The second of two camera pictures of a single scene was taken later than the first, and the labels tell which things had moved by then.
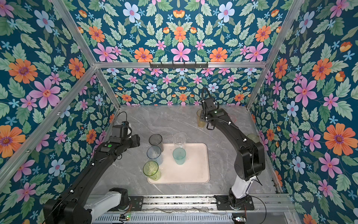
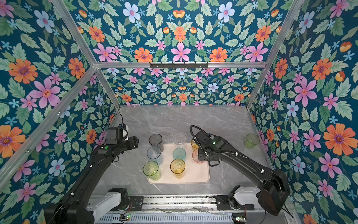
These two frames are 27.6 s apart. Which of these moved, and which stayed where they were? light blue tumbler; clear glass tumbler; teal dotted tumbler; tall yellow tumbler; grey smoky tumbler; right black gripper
Moved: right black gripper; tall yellow tumbler
Stayed: grey smoky tumbler; teal dotted tumbler; light blue tumbler; clear glass tumbler
